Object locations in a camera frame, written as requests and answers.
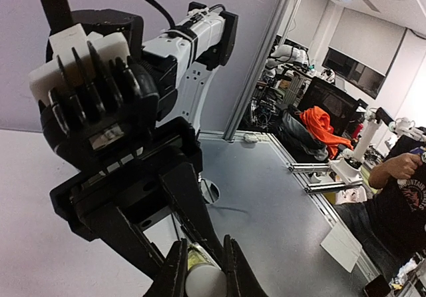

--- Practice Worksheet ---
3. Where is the black smartphone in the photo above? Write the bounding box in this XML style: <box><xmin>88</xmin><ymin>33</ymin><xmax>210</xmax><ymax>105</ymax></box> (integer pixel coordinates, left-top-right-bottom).
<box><xmin>363</xmin><ymin>275</ymin><xmax>391</xmax><ymax>297</ymax></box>

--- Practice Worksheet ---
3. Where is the black office chair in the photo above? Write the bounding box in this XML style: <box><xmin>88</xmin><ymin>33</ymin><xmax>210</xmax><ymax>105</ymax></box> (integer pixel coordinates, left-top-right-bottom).
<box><xmin>274</xmin><ymin>77</ymin><xmax>367</xmax><ymax>163</ymax></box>

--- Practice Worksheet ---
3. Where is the seated person in black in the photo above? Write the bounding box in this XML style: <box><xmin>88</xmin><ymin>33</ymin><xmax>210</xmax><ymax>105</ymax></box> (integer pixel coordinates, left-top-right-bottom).
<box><xmin>334</xmin><ymin>136</ymin><xmax>425</xmax><ymax>280</ymax></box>

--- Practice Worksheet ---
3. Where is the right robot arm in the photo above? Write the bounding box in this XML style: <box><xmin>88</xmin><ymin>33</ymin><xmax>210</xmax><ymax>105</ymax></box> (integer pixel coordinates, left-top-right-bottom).
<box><xmin>30</xmin><ymin>2</ymin><xmax>238</xmax><ymax>279</ymax></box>

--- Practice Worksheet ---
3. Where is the aluminium frame post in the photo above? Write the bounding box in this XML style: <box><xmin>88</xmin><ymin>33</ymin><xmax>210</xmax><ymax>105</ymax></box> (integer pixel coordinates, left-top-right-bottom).
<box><xmin>222</xmin><ymin>0</ymin><xmax>290</xmax><ymax>142</ymax></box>

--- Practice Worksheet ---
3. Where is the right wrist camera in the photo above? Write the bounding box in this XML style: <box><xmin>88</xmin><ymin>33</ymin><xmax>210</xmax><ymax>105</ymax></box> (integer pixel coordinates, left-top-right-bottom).
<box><xmin>29</xmin><ymin>24</ymin><xmax>160</xmax><ymax>172</ymax></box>

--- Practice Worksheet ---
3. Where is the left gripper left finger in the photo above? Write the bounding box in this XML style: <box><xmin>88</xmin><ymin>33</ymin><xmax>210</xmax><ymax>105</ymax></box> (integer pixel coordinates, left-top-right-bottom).
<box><xmin>143</xmin><ymin>239</ymin><xmax>188</xmax><ymax>297</ymax></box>

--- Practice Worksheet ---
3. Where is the orange cloth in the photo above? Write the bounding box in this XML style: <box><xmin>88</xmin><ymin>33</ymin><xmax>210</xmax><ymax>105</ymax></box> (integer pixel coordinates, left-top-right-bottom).
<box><xmin>299</xmin><ymin>106</ymin><xmax>353</xmax><ymax>159</ymax></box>

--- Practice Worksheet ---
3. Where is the wall mounted black monitor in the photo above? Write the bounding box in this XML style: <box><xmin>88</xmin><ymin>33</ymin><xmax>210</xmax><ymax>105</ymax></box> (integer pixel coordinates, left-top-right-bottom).
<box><xmin>322</xmin><ymin>47</ymin><xmax>389</xmax><ymax>99</ymax></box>

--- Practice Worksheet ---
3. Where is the white nail polish bottle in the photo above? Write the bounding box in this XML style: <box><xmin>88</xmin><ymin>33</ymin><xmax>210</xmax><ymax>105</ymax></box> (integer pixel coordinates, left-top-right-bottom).
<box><xmin>187</xmin><ymin>243</ymin><xmax>220</xmax><ymax>271</ymax></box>

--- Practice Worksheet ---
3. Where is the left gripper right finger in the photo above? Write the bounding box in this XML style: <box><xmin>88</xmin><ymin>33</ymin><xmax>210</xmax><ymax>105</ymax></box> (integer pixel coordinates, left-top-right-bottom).
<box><xmin>222</xmin><ymin>234</ymin><xmax>266</xmax><ymax>297</ymax></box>

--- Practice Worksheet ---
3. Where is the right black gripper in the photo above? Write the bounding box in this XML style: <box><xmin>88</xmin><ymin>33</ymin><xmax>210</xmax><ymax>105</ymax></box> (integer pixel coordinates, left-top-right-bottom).
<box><xmin>50</xmin><ymin>117</ymin><xmax>224</xmax><ymax>280</ymax></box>

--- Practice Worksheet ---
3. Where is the white paper sheet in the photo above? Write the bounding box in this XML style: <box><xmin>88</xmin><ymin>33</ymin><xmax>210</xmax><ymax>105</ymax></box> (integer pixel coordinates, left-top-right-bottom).
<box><xmin>320</xmin><ymin>223</ymin><xmax>362</xmax><ymax>273</ymax></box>

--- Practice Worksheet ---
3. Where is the small white desk robot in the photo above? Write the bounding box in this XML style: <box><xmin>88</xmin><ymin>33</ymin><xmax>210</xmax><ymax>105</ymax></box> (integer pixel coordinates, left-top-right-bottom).
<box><xmin>329</xmin><ymin>107</ymin><xmax>397</xmax><ymax>185</ymax></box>

